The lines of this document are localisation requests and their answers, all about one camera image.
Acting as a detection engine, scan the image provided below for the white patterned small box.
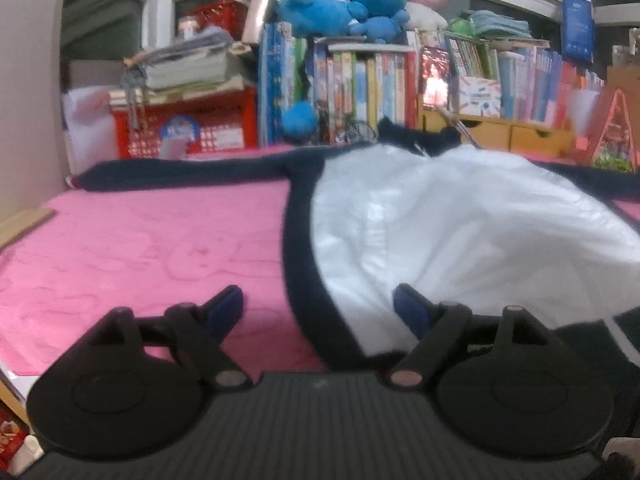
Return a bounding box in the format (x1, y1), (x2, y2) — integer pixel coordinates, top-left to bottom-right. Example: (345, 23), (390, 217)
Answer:
(457, 77), (501, 118)

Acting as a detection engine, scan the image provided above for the smartphone with lit screen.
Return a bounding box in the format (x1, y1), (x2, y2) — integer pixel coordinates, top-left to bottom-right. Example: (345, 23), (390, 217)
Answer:
(420, 47), (450, 108)

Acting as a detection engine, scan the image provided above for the row of books right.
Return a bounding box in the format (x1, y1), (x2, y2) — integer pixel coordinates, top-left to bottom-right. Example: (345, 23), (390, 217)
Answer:
(420, 30), (604, 128)

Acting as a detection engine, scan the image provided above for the red plastic crate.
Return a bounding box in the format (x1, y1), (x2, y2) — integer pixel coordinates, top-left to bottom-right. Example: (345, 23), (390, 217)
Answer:
(112, 88), (258, 159)

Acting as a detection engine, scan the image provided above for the blue cardboard box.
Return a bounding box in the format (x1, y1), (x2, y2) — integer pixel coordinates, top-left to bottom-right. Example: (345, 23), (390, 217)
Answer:
(561, 0), (594, 63)

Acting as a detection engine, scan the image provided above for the brown cardboard box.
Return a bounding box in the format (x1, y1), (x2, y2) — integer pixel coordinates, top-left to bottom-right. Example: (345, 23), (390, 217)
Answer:
(606, 64), (640, 108)

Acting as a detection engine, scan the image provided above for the folded teal towel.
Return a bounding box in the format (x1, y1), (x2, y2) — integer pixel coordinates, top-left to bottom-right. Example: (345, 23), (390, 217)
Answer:
(469, 10), (533, 39)

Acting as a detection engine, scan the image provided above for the pink bunny pattern blanket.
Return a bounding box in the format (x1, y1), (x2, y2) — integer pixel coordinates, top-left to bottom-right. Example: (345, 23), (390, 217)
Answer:
(0, 144), (640, 380)

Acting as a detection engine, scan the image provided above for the white and navy jacket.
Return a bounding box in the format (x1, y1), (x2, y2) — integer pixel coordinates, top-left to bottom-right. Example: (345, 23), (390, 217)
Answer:
(70, 122), (639, 370)

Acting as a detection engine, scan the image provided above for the row of books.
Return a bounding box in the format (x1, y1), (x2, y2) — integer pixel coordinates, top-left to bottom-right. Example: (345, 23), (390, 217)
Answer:
(420, 30), (604, 128)
(257, 22), (420, 148)

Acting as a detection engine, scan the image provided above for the pink triangular toy house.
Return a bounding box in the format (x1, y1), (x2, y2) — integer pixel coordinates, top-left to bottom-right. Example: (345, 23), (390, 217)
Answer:
(575, 87), (638, 174)

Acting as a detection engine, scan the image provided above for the white paper bag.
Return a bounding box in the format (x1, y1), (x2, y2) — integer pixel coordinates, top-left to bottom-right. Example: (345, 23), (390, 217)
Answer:
(62, 86), (119, 174)

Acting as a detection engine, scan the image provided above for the row of books left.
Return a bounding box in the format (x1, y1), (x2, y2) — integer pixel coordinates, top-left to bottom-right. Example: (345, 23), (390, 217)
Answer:
(257, 22), (420, 148)

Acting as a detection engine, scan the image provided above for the green ball toy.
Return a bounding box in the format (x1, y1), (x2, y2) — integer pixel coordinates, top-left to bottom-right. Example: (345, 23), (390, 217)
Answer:
(447, 18), (475, 38)

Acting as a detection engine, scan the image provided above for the wooden drawer organizer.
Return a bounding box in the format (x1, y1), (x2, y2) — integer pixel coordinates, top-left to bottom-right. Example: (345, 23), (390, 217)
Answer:
(450, 114), (575, 158)

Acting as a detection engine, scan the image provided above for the stack of papers and books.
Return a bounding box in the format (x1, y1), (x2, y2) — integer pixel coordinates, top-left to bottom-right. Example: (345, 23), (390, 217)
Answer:
(110, 26), (256, 110)

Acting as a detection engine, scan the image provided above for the blue whale plush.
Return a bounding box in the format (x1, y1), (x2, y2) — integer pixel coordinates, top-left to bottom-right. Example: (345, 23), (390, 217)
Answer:
(276, 0), (411, 44)

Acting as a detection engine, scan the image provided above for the red basket upper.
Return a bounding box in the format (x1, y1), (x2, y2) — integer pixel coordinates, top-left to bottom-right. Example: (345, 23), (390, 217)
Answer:
(189, 0), (248, 41)

